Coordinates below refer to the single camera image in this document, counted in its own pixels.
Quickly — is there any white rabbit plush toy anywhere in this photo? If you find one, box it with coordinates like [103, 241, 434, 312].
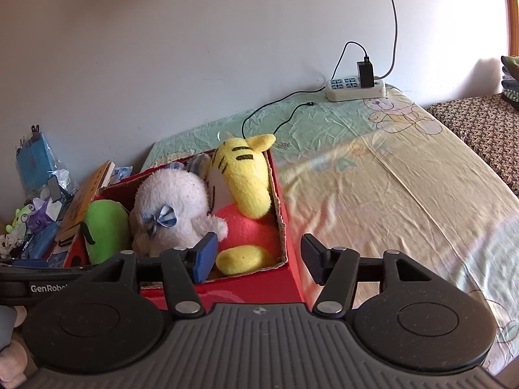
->
[129, 168, 228, 257]

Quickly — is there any blue pencil case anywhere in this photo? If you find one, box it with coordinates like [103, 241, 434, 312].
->
[20, 222, 59, 260]

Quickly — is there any wooden window frame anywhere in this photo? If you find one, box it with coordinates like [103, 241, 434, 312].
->
[505, 0, 519, 56]

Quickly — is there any red cardboard box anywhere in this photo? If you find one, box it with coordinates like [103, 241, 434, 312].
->
[63, 149, 303, 310]

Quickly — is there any green plush toy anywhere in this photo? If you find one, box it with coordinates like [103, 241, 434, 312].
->
[82, 199, 132, 264]

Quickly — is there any yellow tiger plush toy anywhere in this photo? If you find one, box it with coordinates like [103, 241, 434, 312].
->
[206, 134, 283, 276]

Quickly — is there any power strip cord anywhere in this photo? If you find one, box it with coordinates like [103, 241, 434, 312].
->
[373, 0, 400, 80]

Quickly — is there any blue plastic package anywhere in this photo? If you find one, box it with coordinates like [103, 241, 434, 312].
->
[16, 125, 59, 197]

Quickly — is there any purple small toy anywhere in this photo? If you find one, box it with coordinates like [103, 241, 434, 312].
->
[27, 198, 63, 234]

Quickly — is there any green yellow cartoon bedsheet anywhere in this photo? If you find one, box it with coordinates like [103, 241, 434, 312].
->
[144, 89, 518, 373]

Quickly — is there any green frog figurine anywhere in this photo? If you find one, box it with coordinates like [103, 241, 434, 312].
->
[5, 203, 35, 234]

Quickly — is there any white power strip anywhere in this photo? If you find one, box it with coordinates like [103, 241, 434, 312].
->
[325, 77, 386, 102]

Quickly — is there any patterned brown blanket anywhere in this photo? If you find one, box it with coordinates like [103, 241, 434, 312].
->
[426, 93, 519, 193]

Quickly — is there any black charger cable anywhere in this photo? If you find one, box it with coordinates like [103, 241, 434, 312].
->
[241, 40, 372, 141]

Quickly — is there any yellow book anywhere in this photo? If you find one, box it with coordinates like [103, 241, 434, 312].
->
[54, 161, 115, 247]

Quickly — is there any black power adapter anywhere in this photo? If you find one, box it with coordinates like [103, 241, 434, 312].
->
[357, 55, 375, 89]

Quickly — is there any person's hand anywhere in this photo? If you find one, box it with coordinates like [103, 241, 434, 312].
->
[0, 306, 28, 388]

